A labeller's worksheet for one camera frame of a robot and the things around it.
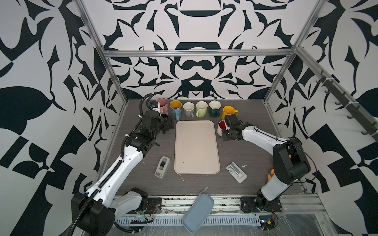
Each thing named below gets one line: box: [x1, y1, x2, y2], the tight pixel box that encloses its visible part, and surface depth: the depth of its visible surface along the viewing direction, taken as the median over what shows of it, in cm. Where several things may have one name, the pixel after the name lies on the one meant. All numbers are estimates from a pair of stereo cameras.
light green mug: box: [195, 100, 209, 118], surface depth 107 cm
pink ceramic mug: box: [155, 97, 169, 115], surface depth 105 cm
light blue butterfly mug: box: [169, 99, 183, 121], surface depth 104 cm
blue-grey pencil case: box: [182, 186, 215, 234], surface depth 71 cm
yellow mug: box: [220, 105, 239, 121], surface depth 106 cm
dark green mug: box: [208, 99, 222, 118], surface depth 106 cm
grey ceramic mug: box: [182, 101, 196, 118], surface depth 105 cm
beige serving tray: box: [174, 119, 221, 175], surface depth 96 cm
